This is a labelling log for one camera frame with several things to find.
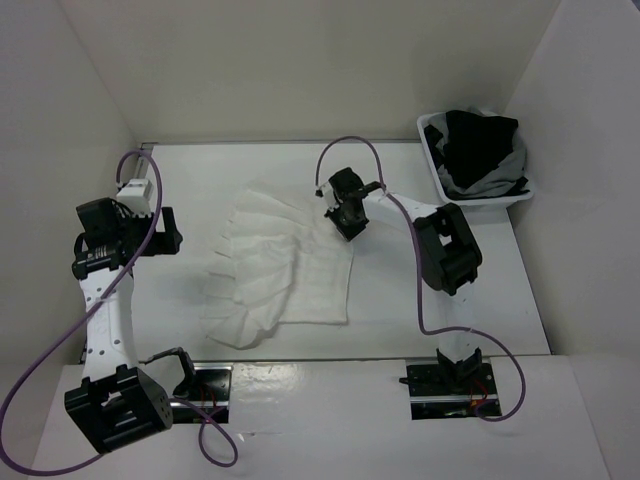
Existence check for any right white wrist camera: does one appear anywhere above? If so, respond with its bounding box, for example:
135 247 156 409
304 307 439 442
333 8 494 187
315 182 341 210

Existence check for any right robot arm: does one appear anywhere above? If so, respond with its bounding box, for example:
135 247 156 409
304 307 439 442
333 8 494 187
315 167 483 393

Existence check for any white pleated skirt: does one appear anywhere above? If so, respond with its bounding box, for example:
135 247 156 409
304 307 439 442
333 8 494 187
200 182 354 349

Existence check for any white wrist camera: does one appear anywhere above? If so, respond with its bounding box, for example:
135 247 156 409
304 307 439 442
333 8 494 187
315 182 341 210
116 178 153 217

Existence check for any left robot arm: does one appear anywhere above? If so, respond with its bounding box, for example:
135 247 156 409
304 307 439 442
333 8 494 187
64 198 199 454

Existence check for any white plastic basket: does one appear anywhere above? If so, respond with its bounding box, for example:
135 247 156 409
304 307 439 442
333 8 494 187
416 112 536 210

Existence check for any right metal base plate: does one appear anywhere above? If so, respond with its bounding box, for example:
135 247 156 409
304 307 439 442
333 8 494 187
399 360 502 420

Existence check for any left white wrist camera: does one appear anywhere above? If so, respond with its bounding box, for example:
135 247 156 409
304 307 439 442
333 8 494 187
116 178 153 217

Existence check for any black skirt in basket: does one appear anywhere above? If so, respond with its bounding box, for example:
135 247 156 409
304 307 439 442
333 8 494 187
423 107 531 197

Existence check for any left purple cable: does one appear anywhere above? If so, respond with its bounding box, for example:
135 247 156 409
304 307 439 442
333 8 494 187
0 148 239 476

